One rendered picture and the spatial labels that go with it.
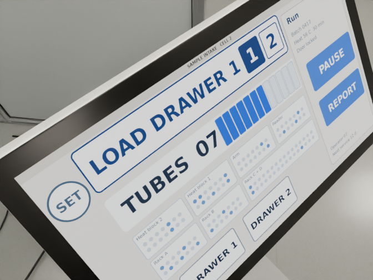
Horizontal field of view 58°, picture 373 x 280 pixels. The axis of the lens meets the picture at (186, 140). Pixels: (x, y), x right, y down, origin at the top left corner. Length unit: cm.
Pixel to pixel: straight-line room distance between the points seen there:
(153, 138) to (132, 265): 14
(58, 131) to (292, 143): 31
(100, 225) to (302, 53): 34
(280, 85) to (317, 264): 118
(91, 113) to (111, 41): 97
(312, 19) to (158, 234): 34
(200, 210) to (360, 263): 127
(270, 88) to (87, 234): 28
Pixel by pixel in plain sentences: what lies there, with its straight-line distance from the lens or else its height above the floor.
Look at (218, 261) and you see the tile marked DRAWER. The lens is 46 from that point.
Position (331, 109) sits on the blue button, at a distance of 54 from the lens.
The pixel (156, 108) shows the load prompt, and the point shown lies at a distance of 36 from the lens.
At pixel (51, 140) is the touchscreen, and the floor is 119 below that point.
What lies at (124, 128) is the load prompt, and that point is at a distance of 35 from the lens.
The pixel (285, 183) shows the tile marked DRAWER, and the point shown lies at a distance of 50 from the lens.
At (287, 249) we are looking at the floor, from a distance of 154.
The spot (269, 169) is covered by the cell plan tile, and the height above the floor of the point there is 104.
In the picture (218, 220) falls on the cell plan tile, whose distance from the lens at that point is 44.
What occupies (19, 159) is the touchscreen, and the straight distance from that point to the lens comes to 33.
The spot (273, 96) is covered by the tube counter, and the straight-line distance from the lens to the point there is 46.
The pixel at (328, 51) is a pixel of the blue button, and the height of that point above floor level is 111.
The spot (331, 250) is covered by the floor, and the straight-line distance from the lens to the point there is 160.
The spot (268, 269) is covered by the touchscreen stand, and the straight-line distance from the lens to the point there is 147.
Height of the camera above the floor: 145
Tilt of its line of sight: 58 degrees down
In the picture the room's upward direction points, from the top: 2 degrees counter-clockwise
